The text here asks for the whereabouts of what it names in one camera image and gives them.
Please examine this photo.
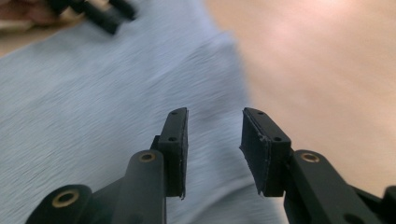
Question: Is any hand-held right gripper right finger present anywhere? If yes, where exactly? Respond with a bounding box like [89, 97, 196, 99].
[239, 106, 292, 198]

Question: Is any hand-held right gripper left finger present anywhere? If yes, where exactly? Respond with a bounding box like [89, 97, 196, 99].
[150, 106, 190, 200]

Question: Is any light blue towel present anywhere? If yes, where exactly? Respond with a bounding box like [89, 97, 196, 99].
[0, 0, 289, 224]

